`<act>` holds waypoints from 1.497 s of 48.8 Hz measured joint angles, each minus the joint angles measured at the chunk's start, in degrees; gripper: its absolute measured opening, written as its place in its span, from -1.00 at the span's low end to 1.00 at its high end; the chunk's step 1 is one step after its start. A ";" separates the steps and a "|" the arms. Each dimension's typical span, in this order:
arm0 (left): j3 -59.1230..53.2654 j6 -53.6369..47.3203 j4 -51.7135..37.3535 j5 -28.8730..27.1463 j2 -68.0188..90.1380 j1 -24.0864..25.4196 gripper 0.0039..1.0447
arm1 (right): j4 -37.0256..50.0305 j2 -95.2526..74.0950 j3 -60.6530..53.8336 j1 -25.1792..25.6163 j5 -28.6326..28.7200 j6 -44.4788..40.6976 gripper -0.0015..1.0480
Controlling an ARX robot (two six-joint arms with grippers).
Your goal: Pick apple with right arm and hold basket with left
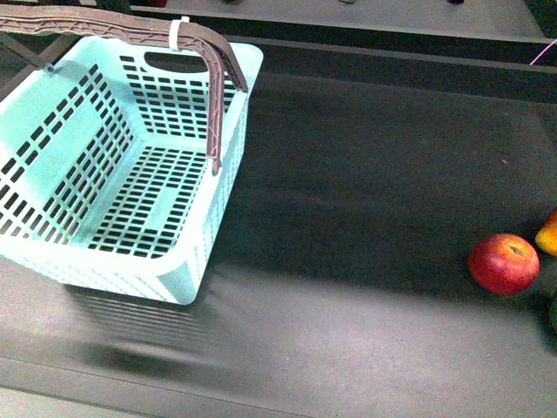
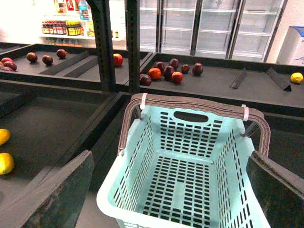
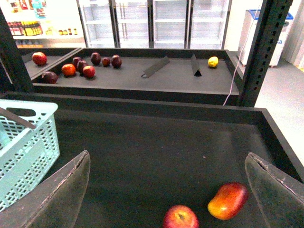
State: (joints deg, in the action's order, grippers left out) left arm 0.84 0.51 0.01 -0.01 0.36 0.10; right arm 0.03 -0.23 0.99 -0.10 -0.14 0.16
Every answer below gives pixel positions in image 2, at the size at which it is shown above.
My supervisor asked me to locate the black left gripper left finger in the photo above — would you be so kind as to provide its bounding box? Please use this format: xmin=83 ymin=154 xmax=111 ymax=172
xmin=0 ymin=150 xmax=95 ymax=228

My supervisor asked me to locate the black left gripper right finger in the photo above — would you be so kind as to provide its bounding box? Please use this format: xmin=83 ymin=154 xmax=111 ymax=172
xmin=247 ymin=151 xmax=304 ymax=228

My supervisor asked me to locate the light teal plastic basket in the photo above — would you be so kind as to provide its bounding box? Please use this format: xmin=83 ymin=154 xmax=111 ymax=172
xmin=96 ymin=106 xmax=269 ymax=228

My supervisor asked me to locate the brown basket handle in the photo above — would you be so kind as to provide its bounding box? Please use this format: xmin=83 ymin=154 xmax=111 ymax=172
xmin=117 ymin=93 xmax=271 ymax=157

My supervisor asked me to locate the red apple left edge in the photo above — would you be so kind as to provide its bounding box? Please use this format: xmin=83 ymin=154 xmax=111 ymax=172
xmin=1 ymin=57 xmax=14 ymax=64

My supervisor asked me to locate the red orange apple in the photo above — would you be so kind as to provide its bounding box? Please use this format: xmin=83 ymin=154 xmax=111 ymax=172
xmin=171 ymin=71 xmax=183 ymax=84

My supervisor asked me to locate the yellow lemon lower left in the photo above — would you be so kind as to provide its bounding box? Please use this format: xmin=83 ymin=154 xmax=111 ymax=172
xmin=0 ymin=153 xmax=14 ymax=175

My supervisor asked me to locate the yellow lemon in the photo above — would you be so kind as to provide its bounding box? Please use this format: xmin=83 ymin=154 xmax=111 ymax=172
xmin=0 ymin=153 xmax=14 ymax=175
xmin=0 ymin=129 xmax=10 ymax=146
xmin=290 ymin=72 xmax=304 ymax=84

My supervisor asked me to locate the white zip tie right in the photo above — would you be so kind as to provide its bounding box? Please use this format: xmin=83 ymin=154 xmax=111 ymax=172
xmin=241 ymin=104 xmax=249 ymax=122

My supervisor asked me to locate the white zip tie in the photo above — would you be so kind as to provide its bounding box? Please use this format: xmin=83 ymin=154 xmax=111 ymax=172
xmin=140 ymin=93 xmax=147 ymax=110
xmin=241 ymin=104 xmax=249 ymax=122

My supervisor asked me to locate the yellow lemon upper left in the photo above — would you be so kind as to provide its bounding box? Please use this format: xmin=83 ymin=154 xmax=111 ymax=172
xmin=0 ymin=129 xmax=10 ymax=146

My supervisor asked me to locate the black shelf divider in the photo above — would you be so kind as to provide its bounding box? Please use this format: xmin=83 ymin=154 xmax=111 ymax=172
xmin=266 ymin=68 xmax=292 ymax=92
xmin=230 ymin=68 xmax=247 ymax=89

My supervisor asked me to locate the yellow lemon far right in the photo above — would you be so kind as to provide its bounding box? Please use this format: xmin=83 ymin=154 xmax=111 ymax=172
xmin=290 ymin=72 xmax=304 ymax=84

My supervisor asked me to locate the white zip tie left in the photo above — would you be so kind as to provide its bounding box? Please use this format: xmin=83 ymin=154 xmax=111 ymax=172
xmin=140 ymin=93 xmax=147 ymax=110

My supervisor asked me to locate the white chest freezer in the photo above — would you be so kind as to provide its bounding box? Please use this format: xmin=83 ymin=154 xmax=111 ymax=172
xmin=276 ymin=26 xmax=304 ymax=67

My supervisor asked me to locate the dark plum far shelf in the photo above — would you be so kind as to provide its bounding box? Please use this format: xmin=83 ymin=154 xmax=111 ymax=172
xmin=42 ymin=55 xmax=53 ymax=66
xmin=56 ymin=49 xmax=67 ymax=59
xmin=26 ymin=52 xmax=38 ymax=63

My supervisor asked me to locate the dark plum right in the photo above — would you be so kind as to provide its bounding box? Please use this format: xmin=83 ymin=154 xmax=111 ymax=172
xmin=192 ymin=63 xmax=204 ymax=76

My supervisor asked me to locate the dark plum front left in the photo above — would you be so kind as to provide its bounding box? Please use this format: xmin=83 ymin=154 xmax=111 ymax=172
xmin=139 ymin=74 xmax=152 ymax=86

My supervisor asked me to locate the small dark red plum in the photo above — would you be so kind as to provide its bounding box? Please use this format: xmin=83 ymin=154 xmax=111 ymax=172
xmin=181 ymin=64 xmax=190 ymax=74

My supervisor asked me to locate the orange red fruit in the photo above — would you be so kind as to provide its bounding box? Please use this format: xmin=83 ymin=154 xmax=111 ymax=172
xmin=148 ymin=67 xmax=162 ymax=80

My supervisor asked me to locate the glass door refrigerator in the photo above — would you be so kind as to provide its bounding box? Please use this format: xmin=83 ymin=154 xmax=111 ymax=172
xmin=140 ymin=0 xmax=286 ymax=62

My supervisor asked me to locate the dark plum back centre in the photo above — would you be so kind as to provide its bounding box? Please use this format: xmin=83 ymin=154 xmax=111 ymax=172
xmin=169 ymin=58 xmax=179 ymax=70

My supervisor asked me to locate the dark plum back left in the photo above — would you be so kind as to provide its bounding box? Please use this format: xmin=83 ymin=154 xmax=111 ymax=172
xmin=153 ymin=61 xmax=165 ymax=73

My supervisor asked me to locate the dark sauce bottles row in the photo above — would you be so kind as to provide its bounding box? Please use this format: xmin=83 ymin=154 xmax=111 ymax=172
xmin=42 ymin=20 xmax=84 ymax=36

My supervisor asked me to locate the red apple behind post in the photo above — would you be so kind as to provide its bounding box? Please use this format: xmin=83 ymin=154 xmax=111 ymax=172
xmin=114 ymin=53 xmax=124 ymax=67

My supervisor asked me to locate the black metal shelf post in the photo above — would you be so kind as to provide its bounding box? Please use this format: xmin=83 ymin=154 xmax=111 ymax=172
xmin=87 ymin=0 xmax=116 ymax=92
xmin=125 ymin=0 xmax=140 ymax=93

